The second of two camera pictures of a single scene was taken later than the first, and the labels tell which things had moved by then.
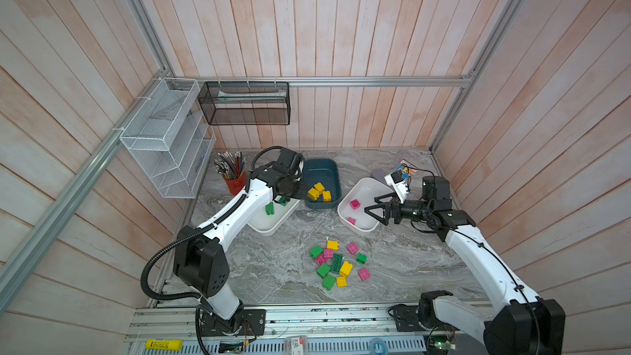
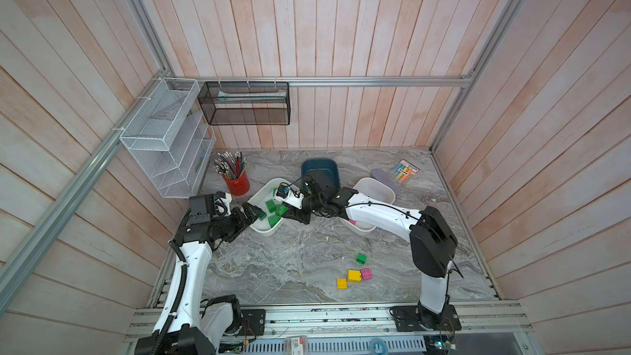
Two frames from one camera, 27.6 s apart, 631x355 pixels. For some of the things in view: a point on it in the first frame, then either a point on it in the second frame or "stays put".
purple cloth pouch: (379, 173) stays put
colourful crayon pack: (407, 168) stays put
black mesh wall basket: (246, 103) stays put
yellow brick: (346, 269) → (354, 276)
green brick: (323, 270) → (274, 219)
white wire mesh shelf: (171, 137) stays put
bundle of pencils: (229, 167) stays put
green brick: (315, 251) → (280, 209)
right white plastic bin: (352, 209) stays put
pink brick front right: (364, 274) stays put
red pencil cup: (235, 186) stays put
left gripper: (301, 193) → (242, 223)
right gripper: (395, 206) → (297, 214)
